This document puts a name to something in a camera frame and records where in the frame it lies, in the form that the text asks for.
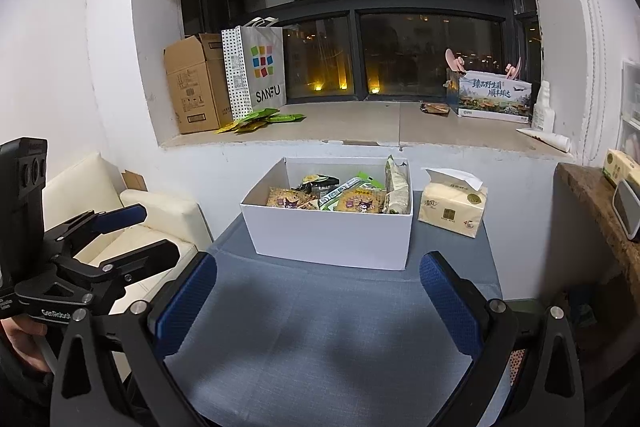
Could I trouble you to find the dark blue gift bag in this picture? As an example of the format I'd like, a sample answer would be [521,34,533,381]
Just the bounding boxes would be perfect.
[445,69,466,108]

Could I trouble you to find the person's left hand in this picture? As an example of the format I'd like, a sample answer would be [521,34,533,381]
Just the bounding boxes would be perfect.
[0,317,52,374]

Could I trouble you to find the white tube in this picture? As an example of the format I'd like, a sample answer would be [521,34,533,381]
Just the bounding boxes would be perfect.
[516,127,572,154]

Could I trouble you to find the orange cookie packet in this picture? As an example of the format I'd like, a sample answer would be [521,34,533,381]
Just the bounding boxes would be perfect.
[334,188,387,214]
[266,187,321,211]

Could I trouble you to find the brown cardboard box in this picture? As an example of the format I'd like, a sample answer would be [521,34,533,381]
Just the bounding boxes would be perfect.
[164,33,233,135]

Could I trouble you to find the white plastic bottle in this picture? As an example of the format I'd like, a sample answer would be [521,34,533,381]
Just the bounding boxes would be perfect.
[531,81,556,132]

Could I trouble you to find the white cardboard box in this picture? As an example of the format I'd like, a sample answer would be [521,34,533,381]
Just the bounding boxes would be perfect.
[240,156,413,272]

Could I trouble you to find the small beige carton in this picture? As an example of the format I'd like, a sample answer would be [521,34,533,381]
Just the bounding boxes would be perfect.
[602,149,640,188]

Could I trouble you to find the brown cardboard piece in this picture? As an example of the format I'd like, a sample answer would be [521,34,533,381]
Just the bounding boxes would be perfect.
[121,169,147,192]

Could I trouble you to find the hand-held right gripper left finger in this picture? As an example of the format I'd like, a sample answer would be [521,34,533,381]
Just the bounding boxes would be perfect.
[50,252,218,427]

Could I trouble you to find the pile of green sachets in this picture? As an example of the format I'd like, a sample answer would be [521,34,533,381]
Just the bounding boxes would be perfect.
[215,108,305,135]

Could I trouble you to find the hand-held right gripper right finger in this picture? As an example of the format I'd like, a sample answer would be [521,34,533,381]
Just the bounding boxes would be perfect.
[419,251,586,427]

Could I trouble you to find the white paper shopping bag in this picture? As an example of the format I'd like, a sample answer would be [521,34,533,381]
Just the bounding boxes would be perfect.
[221,18,287,122]

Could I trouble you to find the white grey speaker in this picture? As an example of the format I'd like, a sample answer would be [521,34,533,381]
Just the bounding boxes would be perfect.
[612,179,640,242]

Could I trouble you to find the printed tissue box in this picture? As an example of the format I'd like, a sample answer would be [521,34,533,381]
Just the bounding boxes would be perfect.
[457,71,533,124]

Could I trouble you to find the black snack packet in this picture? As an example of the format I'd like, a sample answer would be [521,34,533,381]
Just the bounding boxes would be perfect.
[300,174,342,200]

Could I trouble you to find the clear plastic drawer unit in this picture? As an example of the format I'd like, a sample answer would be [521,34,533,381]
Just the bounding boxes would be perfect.
[620,59,640,148]

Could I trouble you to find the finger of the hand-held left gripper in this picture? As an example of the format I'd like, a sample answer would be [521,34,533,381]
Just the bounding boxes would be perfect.
[75,239,182,289]
[42,203,148,249]

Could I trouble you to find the beige nut snack packet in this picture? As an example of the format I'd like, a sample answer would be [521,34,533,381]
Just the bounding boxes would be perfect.
[382,155,412,215]

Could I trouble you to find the snack packets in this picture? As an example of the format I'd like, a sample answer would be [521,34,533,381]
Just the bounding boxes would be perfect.
[317,177,387,210]

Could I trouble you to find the cream sofa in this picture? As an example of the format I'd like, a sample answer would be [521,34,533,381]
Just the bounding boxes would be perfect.
[40,152,213,308]

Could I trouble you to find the beige tissue pack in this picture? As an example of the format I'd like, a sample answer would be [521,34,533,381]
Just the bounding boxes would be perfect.
[417,168,488,240]

